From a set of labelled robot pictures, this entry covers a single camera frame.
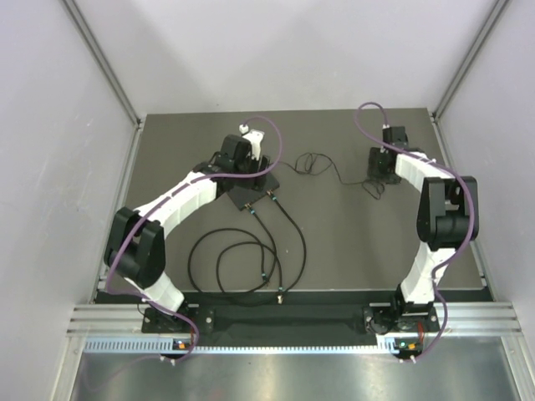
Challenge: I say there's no dark grey network switch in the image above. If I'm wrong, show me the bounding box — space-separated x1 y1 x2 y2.
227 173 280 211

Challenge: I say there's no thin black power cable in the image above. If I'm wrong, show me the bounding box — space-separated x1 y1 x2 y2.
278 152 386 201

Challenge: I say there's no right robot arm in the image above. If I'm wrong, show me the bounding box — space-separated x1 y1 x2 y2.
369 124 478 331

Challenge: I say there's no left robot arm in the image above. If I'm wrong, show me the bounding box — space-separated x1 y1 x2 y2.
104 129 270 332

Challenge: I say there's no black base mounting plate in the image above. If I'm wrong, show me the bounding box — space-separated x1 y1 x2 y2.
141 303 442 348

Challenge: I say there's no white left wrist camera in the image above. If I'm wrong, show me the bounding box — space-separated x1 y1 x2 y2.
238 124 264 160

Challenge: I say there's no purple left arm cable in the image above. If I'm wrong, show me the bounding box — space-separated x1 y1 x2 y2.
81 115 283 393

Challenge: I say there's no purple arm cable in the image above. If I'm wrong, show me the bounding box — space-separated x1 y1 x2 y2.
81 115 283 393
354 102 480 363

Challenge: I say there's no black ethernet cable left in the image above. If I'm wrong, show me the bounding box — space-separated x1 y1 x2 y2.
186 204 278 302

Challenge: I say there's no black ethernet cable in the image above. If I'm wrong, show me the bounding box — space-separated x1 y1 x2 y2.
267 190 308 302
186 204 278 302

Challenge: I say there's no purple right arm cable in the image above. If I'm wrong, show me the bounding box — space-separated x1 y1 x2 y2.
354 102 480 363

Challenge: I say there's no black ethernet cable right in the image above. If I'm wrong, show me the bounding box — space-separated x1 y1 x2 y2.
267 190 308 302

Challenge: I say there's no aluminium front frame rail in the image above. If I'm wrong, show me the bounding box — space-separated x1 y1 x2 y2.
67 302 522 344

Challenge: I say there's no slotted grey cable duct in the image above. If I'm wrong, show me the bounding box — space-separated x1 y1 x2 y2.
83 337 419 355

